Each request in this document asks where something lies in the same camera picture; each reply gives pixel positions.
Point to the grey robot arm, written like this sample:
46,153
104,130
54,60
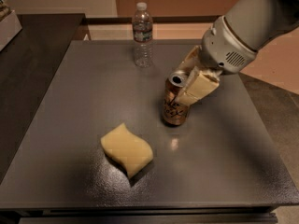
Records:
256,22

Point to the white box on counter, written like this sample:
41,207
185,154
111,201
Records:
10,26

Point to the clear plastic water bottle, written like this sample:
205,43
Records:
142,25

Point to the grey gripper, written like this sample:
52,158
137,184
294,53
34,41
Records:
224,48

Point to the orange soda can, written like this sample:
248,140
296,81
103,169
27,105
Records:
174,113

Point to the yellow wavy sponge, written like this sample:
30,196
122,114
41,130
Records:
130,151

